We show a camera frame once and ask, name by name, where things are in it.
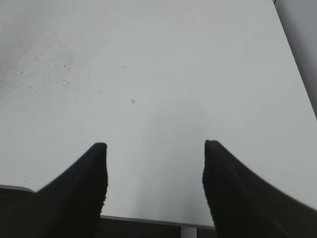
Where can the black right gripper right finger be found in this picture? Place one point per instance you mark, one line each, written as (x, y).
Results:
(243, 205)

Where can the white table leg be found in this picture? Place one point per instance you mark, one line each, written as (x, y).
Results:
(188, 232)

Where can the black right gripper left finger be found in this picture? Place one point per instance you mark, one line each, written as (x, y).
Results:
(68, 207)

